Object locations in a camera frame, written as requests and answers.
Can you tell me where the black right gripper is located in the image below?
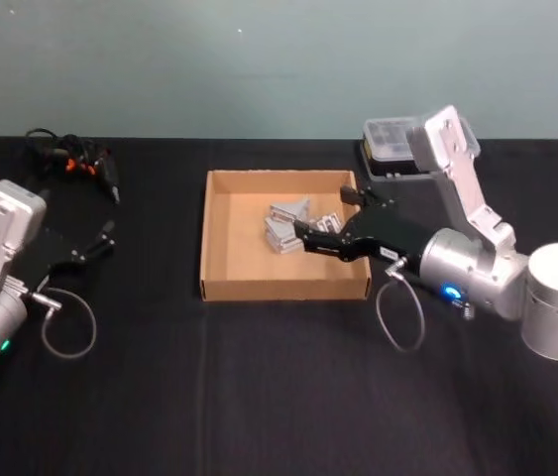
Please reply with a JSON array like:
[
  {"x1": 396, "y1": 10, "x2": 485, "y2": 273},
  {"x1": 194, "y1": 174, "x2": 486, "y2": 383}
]
[{"x1": 292, "y1": 183, "x2": 434, "y2": 274}]

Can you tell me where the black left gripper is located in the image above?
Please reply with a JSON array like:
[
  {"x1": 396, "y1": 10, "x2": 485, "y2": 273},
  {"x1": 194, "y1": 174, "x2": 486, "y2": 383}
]
[{"x1": 8, "y1": 184, "x2": 117, "y2": 296}]

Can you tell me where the black tool with orange parts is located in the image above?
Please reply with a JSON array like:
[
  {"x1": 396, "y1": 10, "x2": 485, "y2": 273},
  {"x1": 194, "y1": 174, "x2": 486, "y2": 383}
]
[{"x1": 57, "y1": 141, "x2": 123, "y2": 205}]

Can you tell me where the black box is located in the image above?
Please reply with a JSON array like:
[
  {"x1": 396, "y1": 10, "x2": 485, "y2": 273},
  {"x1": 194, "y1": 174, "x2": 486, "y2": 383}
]
[{"x1": 357, "y1": 140, "x2": 441, "y2": 185}]

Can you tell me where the clear plastic case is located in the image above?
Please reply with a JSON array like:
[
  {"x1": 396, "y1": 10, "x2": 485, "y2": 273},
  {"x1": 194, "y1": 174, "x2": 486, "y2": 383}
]
[{"x1": 362, "y1": 115, "x2": 482, "y2": 163}]

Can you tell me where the brown cardboard tray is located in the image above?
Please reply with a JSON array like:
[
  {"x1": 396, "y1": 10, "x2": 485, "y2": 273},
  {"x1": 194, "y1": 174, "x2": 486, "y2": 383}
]
[{"x1": 197, "y1": 169, "x2": 373, "y2": 302}]

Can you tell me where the black table cloth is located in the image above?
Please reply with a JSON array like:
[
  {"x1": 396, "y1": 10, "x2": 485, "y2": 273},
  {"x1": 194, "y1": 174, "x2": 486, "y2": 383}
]
[{"x1": 0, "y1": 136, "x2": 558, "y2": 476}]

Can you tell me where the silver metal corner bracket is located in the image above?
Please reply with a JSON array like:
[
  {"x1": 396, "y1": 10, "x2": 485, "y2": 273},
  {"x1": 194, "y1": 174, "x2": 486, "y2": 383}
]
[
  {"x1": 264, "y1": 217, "x2": 300, "y2": 245},
  {"x1": 269, "y1": 197, "x2": 312, "y2": 222},
  {"x1": 307, "y1": 213, "x2": 344, "y2": 235},
  {"x1": 268, "y1": 237, "x2": 306, "y2": 256}
]

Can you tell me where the right gripper thin cable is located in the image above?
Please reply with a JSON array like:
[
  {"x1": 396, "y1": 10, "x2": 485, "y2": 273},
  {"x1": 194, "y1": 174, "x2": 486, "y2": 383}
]
[{"x1": 376, "y1": 260, "x2": 427, "y2": 354}]

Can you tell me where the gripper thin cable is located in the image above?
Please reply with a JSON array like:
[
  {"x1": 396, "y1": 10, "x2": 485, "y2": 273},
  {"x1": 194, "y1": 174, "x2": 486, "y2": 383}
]
[
  {"x1": 30, "y1": 289, "x2": 98, "y2": 360},
  {"x1": 376, "y1": 260, "x2": 427, "y2": 354}
]

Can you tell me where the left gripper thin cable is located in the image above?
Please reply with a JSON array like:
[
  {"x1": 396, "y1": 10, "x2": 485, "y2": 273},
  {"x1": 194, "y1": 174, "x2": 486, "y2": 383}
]
[{"x1": 30, "y1": 289, "x2": 98, "y2": 360}]

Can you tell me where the black tool cord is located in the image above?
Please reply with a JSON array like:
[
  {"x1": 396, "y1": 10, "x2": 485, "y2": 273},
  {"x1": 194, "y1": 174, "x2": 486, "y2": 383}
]
[{"x1": 23, "y1": 127, "x2": 86, "y2": 173}]

